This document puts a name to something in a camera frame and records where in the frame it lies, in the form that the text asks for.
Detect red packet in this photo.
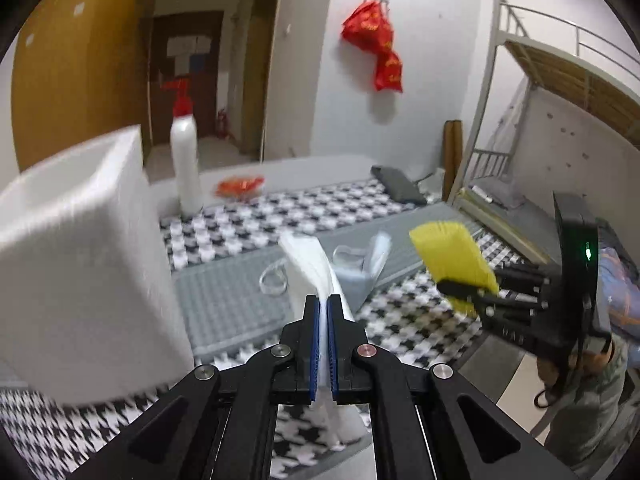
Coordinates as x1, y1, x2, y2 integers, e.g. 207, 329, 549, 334
215, 176, 265, 199

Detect black cable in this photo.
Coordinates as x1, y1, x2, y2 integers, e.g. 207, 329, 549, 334
534, 332, 614, 411

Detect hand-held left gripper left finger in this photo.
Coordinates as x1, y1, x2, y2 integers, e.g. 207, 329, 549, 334
65, 295, 321, 480

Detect red printed bag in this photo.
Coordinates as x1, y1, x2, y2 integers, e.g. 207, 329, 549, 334
341, 2, 396, 54
375, 50, 404, 94

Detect wooden boards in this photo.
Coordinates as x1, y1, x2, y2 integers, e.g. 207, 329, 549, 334
444, 120, 464, 202

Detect white pump bottle red cap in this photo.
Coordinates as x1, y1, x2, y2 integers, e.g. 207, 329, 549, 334
161, 80, 204, 216

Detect grey bedding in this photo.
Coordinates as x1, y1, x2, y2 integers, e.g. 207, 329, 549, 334
465, 185, 566, 261

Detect metal bunk bed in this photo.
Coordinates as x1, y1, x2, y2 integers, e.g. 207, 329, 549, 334
444, 0, 640, 273

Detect person's right forearm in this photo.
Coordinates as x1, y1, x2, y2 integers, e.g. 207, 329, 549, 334
542, 335, 632, 480

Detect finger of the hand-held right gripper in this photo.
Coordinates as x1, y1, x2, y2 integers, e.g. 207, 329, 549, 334
492, 265, 557, 295
436, 280, 548, 320

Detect light blue face mask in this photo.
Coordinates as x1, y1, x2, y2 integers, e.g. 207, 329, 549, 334
260, 232, 392, 311

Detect blue patterned blanket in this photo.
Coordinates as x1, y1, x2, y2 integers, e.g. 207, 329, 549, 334
597, 220, 640, 353

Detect wooden wardrobe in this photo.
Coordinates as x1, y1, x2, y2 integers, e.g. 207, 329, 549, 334
11, 0, 157, 173

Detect grey table cover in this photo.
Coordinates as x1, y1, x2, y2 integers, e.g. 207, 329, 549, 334
145, 154, 533, 376

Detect person's right hand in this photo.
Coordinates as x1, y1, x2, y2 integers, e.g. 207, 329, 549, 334
537, 350, 616, 389

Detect wooden side door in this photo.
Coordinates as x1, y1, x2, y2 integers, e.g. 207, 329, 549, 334
240, 0, 287, 162

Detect dark brown door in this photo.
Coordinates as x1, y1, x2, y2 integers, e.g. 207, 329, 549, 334
147, 10, 226, 147

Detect houndstooth tablecloth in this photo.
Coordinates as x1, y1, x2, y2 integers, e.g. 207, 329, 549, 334
0, 175, 532, 480

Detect white foam box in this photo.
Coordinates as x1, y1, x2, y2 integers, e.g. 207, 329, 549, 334
0, 125, 196, 407

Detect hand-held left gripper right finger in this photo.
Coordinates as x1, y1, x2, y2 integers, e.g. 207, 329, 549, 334
327, 294, 581, 480

